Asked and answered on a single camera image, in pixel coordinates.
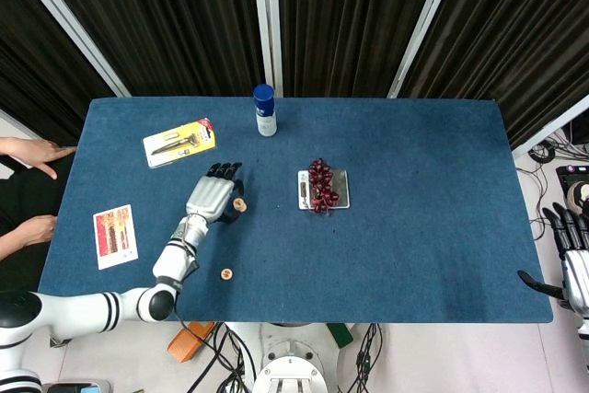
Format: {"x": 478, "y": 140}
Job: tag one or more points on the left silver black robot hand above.
{"x": 207, "y": 197}

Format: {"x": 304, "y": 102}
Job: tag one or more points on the person right hand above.
{"x": 37, "y": 229}

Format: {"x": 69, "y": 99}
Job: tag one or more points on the person left hand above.
{"x": 41, "y": 153}

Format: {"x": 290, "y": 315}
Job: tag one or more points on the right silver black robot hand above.
{"x": 577, "y": 278}

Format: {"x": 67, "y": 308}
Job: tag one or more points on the person left forearm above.
{"x": 9, "y": 145}

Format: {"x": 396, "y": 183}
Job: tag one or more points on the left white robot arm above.
{"x": 168, "y": 264}

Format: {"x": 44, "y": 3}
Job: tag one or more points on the person right forearm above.
{"x": 9, "y": 246}

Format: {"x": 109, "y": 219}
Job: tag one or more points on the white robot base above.
{"x": 290, "y": 347}

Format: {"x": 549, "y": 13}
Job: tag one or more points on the person black clothing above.
{"x": 27, "y": 195}

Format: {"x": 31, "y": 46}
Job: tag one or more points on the razor in yellow blister pack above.
{"x": 202, "y": 133}

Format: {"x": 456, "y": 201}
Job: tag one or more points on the red picture card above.
{"x": 115, "y": 236}

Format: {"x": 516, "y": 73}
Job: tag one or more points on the dark pleated curtain panel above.
{"x": 345, "y": 20}
{"x": 37, "y": 66}
{"x": 515, "y": 34}
{"x": 161, "y": 20}

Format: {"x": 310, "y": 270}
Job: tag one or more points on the white bottle with blue cap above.
{"x": 266, "y": 123}

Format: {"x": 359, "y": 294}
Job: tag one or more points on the black device with purple light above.
{"x": 568, "y": 172}

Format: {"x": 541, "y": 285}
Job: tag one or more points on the red grape bunch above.
{"x": 319, "y": 176}

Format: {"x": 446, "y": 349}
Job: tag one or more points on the silver digital kitchen scale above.
{"x": 343, "y": 181}

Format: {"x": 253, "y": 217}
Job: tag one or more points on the orange box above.
{"x": 188, "y": 342}

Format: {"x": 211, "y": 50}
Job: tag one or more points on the blue table cloth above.
{"x": 391, "y": 250}

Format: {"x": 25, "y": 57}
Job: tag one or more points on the green block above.
{"x": 341, "y": 335}

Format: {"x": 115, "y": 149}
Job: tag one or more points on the white frame post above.
{"x": 552, "y": 128}
{"x": 71, "y": 25}
{"x": 424, "y": 25}
{"x": 268, "y": 20}

